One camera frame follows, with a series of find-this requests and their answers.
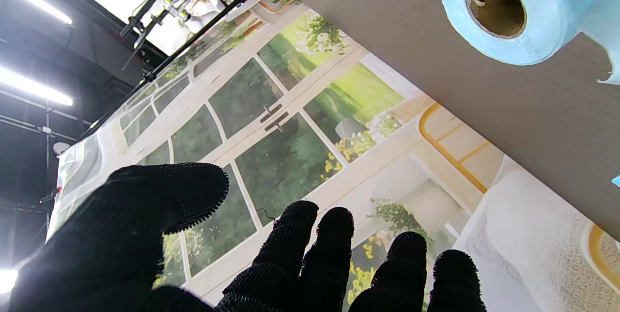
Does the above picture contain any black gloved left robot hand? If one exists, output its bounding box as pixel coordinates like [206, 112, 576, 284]
[7, 163, 487, 312]

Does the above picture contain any light blue label roll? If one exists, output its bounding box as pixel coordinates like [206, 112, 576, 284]
[439, 0, 620, 85]

